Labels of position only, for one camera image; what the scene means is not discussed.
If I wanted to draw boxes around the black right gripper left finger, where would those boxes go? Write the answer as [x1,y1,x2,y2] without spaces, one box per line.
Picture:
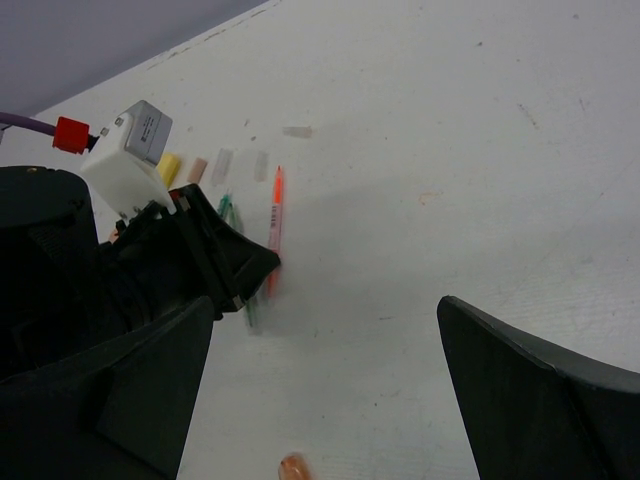
[1,298,214,479]

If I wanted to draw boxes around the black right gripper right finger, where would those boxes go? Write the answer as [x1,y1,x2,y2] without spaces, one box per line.
[437,296,639,479]

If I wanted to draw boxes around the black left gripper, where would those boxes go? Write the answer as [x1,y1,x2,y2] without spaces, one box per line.
[1,166,281,379]

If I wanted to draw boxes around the thin orange pen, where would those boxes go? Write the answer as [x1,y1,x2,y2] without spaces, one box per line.
[265,164,287,299]

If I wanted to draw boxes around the dark green thin pen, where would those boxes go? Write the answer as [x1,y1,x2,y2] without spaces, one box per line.
[227,204,264,331]

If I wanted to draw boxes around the clear highlighter cap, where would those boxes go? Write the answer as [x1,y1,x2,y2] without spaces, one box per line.
[254,151,269,182]

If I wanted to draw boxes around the tan pen cap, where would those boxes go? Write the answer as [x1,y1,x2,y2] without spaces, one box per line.
[187,158,208,184]

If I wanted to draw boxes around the yellow marker cap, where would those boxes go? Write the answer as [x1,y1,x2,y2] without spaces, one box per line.
[156,153,182,189]

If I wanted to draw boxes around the clear orange pen cap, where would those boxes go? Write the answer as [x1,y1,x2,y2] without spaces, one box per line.
[282,126,313,139]

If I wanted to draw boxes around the orange clear highlighter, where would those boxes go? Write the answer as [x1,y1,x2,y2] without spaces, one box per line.
[278,452,314,480]

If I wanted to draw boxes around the green clear pen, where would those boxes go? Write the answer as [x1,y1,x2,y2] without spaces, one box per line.
[217,193,234,222]

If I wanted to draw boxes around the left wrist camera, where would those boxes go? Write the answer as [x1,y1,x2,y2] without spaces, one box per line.
[80,100,176,221]

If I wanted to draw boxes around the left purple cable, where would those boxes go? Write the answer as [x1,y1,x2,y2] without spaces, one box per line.
[0,111,96,154]

